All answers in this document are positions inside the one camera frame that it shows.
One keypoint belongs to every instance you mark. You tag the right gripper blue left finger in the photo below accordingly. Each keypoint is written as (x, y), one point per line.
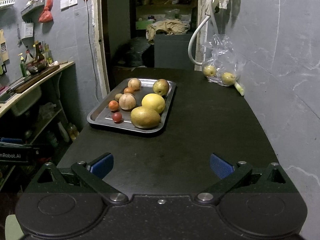
(93, 173)

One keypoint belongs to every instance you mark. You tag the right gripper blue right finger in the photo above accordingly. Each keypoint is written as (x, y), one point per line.
(234, 177)

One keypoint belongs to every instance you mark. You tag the dark red plum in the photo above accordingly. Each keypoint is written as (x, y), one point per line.
(117, 117)

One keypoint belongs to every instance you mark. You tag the large orange tangerine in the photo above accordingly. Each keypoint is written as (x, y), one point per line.
(113, 105)

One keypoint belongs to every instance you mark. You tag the yellow-green pear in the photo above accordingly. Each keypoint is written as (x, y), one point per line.
(142, 117)

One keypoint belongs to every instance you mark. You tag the brown kiwi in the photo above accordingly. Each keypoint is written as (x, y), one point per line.
(118, 96)

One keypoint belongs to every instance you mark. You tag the small orange tangerine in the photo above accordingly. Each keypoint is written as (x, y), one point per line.
(129, 90)

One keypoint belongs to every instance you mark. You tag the large yellow lemon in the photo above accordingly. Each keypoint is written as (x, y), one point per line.
(154, 101)

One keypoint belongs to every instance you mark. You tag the silver metal tray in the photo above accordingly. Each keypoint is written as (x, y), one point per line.
(102, 116)

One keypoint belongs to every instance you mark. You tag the green onion stalk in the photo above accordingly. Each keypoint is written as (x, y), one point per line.
(239, 88)

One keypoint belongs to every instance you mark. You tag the right pear in bag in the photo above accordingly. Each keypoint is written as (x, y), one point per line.
(228, 78)

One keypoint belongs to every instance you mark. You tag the pear in bag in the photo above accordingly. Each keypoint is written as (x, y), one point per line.
(228, 78)
(209, 70)

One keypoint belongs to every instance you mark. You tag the tan round fruit on tray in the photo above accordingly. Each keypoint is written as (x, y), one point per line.
(134, 83)

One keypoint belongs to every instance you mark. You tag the left pear in bag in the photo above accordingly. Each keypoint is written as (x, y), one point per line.
(209, 70)

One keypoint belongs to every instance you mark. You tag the clear plastic bag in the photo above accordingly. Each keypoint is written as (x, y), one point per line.
(224, 57)

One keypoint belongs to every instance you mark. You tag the green-brown pear on tray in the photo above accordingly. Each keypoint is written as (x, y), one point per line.
(161, 87)

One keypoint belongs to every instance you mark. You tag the wooden counter shelf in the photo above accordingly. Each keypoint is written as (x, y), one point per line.
(18, 96)

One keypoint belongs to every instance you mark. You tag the wooden cutting board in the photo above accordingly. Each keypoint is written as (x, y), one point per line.
(36, 78)

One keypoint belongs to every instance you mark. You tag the dark sauce bottle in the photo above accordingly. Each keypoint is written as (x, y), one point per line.
(39, 60)

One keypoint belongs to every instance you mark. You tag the green bottle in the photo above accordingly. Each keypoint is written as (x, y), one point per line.
(22, 65)

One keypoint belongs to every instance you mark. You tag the dark grey box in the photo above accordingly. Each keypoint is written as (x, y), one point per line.
(171, 51)

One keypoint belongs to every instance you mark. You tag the beige crumpled cloth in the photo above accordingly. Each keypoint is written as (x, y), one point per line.
(168, 27)

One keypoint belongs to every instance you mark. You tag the red plastic bag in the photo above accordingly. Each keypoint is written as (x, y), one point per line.
(46, 15)

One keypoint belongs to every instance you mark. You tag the white wall switch panel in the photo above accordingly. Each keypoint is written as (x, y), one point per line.
(64, 4)

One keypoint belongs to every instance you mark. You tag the grey wall shelf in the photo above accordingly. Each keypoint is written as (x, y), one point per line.
(33, 6)

